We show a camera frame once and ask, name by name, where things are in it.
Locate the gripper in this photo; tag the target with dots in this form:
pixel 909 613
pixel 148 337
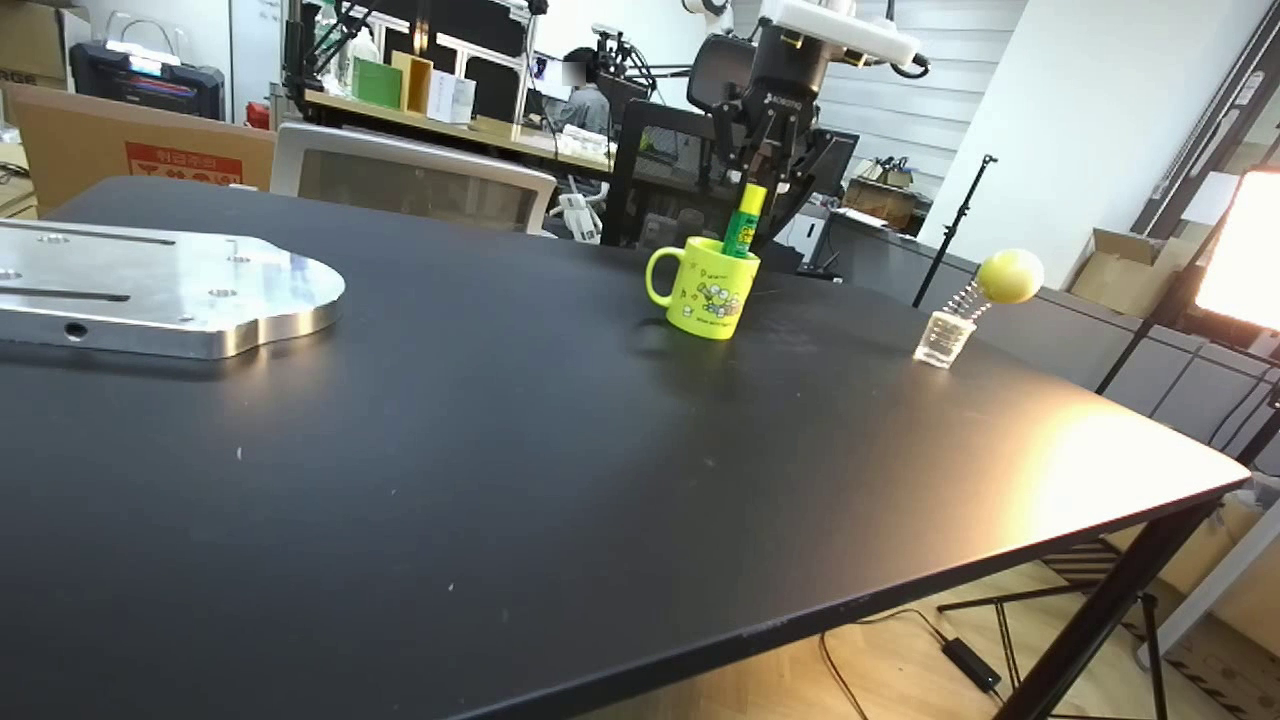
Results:
pixel 785 75

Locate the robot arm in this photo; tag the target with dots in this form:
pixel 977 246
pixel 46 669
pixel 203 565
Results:
pixel 840 25

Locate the green yellow glue stick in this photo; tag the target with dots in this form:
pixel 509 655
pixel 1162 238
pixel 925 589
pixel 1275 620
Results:
pixel 745 222

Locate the yellow printed mug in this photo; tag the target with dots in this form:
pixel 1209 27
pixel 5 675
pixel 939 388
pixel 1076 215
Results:
pixel 712 295

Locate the black monitor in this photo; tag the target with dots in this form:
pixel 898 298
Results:
pixel 835 165

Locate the black office chair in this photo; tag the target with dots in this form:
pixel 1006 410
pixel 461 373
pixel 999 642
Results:
pixel 718 70

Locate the brown cardboard box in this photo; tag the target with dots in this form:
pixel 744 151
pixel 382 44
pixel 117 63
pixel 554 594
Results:
pixel 880 200

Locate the person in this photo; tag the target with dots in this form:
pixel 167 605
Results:
pixel 585 105

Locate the black stand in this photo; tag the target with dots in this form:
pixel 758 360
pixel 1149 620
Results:
pixel 955 230

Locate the white power strip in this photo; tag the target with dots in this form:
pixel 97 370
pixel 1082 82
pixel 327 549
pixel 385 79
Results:
pixel 582 218

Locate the small clear glass cup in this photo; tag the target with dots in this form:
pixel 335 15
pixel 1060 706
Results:
pixel 944 340

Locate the yellow ball on spring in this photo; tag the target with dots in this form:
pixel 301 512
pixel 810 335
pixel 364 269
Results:
pixel 1010 276

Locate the wooden desk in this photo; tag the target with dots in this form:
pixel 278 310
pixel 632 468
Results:
pixel 480 132

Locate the white box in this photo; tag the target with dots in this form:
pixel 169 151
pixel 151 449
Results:
pixel 452 98

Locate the white grey chair backrest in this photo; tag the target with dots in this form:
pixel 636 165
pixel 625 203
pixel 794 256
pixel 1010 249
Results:
pixel 410 180

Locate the yellow box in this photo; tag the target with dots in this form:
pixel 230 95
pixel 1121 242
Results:
pixel 413 82

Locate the open cardboard box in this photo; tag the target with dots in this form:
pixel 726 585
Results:
pixel 1120 275

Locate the green box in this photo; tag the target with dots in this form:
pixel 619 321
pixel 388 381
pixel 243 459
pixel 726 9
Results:
pixel 376 84

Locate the bright light panel on stand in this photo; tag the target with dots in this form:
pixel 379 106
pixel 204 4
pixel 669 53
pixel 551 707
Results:
pixel 1245 250

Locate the black power brick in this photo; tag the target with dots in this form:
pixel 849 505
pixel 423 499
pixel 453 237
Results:
pixel 971 664

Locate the silver metal mounting plate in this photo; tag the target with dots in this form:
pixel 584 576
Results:
pixel 160 290

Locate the large cardboard box red label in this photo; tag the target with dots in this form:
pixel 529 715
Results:
pixel 90 140

